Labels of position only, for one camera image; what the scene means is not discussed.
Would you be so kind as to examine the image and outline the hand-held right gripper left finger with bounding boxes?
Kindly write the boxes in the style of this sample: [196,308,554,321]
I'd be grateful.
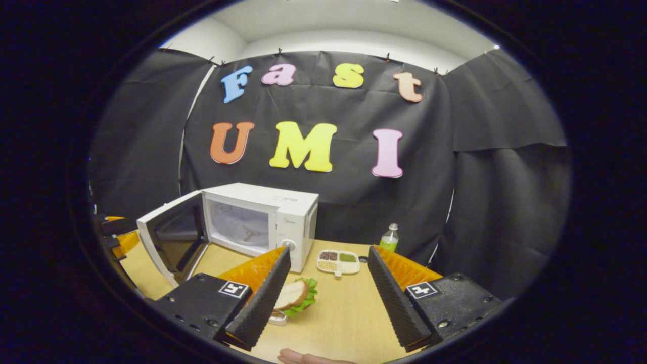
[149,246,293,352]

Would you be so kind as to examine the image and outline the green label bottle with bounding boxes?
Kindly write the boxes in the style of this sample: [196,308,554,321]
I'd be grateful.
[379,223,399,252]

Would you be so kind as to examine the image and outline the white divided tray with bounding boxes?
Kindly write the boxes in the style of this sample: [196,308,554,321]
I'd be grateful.
[316,249,360,278]

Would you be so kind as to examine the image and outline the lettuce sandwich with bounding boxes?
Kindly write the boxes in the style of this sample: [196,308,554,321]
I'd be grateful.
[273,277,319,318]

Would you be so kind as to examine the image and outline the white microwave oven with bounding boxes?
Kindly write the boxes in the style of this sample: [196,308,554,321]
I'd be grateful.
[136,182,319,288]

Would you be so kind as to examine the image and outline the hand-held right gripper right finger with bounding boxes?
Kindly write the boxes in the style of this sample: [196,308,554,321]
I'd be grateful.
[367,245,503,353]

